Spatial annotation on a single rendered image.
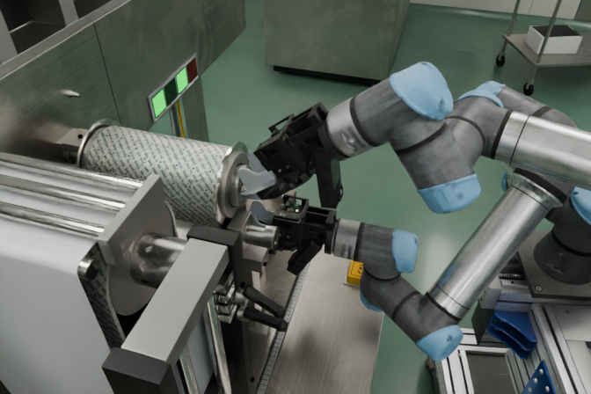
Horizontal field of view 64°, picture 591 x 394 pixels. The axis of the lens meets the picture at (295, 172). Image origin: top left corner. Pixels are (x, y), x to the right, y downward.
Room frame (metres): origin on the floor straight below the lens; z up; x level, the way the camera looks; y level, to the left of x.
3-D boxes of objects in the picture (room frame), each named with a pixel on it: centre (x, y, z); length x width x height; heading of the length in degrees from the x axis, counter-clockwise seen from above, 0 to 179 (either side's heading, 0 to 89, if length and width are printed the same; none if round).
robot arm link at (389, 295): (0.59, -0.18, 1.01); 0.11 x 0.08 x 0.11; 36
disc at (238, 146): (0.62, 0.11, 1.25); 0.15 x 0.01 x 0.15; 164
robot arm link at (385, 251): (0.60, -0.17, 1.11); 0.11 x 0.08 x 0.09; 74
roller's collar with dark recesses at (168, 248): (0.38, 0.15, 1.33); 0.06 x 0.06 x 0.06; 74
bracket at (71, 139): (0.71, 0.39, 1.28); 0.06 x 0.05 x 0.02; 74
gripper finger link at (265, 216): (0.69, 0.08, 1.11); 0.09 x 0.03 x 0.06; 73
